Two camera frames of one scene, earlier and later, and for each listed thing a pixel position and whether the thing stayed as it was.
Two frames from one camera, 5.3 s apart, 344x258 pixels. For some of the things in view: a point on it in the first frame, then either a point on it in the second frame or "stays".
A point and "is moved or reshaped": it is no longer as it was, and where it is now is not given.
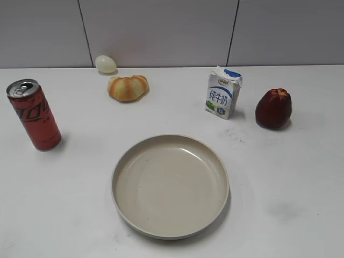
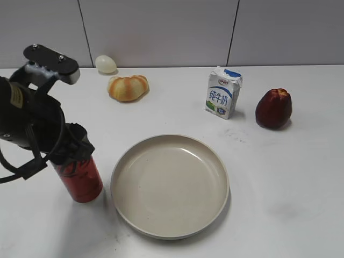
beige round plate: x=169 y=186 stays
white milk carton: x=223 y=92 stays
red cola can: x=29 y=99 is moved or reshaped
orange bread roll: x=128 y=89 stays
